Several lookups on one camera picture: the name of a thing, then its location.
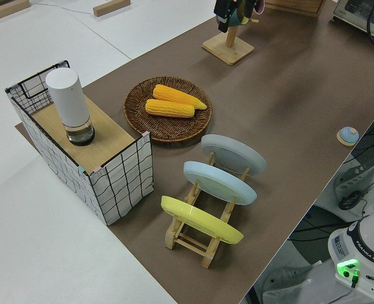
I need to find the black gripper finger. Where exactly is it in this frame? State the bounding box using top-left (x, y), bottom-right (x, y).
top-left (213, 0), bottom-right (239, 33)

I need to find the dark blue mug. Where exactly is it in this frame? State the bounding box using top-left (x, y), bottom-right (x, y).
top-left (216, 0), bottom-right (256, 27)

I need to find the wooden mug tree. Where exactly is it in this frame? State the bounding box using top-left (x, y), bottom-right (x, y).
top-left (201, 0), bottom-right (261, 67)

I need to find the yellow corn cob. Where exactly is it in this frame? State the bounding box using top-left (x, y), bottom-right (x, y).
top-left (145, 98), bottom-right (196, 119)
top-left (152, 83), bottom-right (208, 111)

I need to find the brown table mat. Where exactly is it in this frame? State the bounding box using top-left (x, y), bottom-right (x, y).
top-left (14, 0), bottom-right (374, 304)

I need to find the wooden block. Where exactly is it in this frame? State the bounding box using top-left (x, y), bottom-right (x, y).
top-left (0, 0), bottom-right (31, 23)
top-left (92, 0), bottom-right (132, 18)

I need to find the round wicker basket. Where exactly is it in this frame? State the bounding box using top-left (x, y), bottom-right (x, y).
top-left (123, 75), bottom-right (214, 143)

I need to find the white toaster oven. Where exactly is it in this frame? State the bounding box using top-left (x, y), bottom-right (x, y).
top-left (330, 0), bottom-right (374, 41)

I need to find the grey plate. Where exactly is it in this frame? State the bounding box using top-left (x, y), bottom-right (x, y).
top-left (200, 133), bottom-right (268, 177)

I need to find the light blue plate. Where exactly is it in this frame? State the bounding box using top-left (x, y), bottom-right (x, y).
top-left (182, 160), bottom-right (258, 206)

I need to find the blue service bell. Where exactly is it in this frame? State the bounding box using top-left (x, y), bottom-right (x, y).
top-left (336, 126), bottom-right (360, 147)

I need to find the white cylinder bottle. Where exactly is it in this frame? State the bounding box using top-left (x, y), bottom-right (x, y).
top-left (44, 68), bottom-right (96, 147)

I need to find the yellow plate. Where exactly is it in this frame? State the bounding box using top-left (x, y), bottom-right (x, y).
top-left (159, 194), bottom-right (245, 246)

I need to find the wooden plate rack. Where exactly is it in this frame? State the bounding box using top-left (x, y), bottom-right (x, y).
top-left (164, 151), bottom-right (251, 270)

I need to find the thin blue wire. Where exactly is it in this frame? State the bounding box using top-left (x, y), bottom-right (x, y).
top-left (30, 0), bottom-right (94, 15)

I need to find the wire grid wooden shelf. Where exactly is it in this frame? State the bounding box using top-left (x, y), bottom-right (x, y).
top-left (4, 60), bottom-right (155, 227)

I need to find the black coiled cable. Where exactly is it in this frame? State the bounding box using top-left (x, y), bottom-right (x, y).
top-left (337, 189), bottom-right (365, 212)

